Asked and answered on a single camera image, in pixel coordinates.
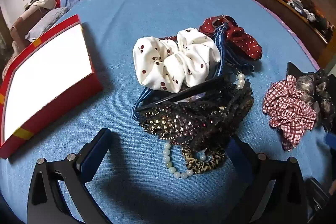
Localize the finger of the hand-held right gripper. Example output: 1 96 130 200
286 61 306 80
325 132 336 153

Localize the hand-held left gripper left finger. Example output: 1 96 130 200
27 127 112 224

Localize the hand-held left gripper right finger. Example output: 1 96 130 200
227 135 308 224

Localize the dark floral scrunchie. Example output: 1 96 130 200
295 70 336 132

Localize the red plaid scrunchie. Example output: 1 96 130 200
262 75 318 151

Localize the red polka dot scrunchie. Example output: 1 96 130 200
198 15 263 61

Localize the black rhinestone headband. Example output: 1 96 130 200
139 102 237 140

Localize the blue striped headband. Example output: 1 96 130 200
131 25 227 121

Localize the black plastic headband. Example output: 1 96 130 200
136 74 238 112

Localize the red box with white interior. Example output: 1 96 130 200
0 14 104 159

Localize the leopard print scrunchie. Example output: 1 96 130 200
181 147 226 174

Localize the black lace headband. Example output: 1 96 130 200
178 80 255 153

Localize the wooden counter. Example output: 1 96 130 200
223 0 336 62

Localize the dark blue thin headband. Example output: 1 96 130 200
224 43 256 75

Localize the white cherry print scrunchie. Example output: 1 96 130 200
132 27 221 94

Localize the patterned blanket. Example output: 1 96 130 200
0 39 17 79

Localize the grey pillow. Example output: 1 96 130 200
25 7 69 42

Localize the white pearl bracelet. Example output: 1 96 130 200
236 72 246 90

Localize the pale jade bead bracelet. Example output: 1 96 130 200
163 142 208 179

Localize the dark red bead bracelet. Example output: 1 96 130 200
160 34 181 43

